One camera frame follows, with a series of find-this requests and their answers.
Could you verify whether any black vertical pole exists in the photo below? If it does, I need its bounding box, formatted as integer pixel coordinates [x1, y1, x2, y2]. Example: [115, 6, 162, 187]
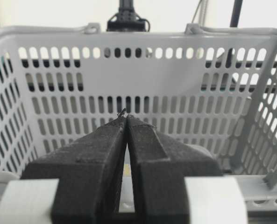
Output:
[229, 0, 243, 28]

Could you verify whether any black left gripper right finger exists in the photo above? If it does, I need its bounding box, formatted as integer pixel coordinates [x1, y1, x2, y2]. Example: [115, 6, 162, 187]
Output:
[126, 114, 249, 224]

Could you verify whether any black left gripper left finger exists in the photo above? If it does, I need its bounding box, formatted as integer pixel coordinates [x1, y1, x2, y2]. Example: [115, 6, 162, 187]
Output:
[0, 115, 126, 224]

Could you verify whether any grey plastic shopping basket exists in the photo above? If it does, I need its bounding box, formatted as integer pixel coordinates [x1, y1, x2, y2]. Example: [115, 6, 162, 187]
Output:
[0, 22, 277, 214]

